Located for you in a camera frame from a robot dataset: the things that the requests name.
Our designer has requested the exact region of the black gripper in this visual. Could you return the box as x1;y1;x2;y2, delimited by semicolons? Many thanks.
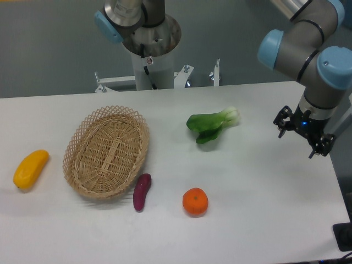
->
273;106;336;159

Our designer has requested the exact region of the green bok choy vegetable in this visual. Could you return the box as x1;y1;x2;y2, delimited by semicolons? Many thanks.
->
186;107;240;145

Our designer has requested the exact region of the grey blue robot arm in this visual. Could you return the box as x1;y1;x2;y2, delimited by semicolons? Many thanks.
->
94;1;351;156

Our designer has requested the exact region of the black box at table edge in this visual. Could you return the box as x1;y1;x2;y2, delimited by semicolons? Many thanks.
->
333;222;351;252

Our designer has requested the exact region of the orange tangerine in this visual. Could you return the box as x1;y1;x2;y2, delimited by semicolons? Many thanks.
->
182;188;208;216

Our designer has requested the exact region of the purple sweet potato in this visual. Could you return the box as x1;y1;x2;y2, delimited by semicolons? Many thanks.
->
133;173;152;212

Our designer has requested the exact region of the woven wicker basket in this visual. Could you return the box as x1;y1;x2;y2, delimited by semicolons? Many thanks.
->
63;106;150;199

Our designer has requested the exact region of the yellow mango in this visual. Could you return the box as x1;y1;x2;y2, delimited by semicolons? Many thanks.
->
13;150;49;190

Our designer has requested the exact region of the white metal base frame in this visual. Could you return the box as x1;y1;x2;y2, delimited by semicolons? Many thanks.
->
93;58;222;93

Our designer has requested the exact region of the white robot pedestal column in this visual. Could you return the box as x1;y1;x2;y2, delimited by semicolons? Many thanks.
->
131;52;174;87

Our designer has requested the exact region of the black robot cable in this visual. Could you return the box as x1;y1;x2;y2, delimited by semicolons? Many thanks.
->
140;43;159;90

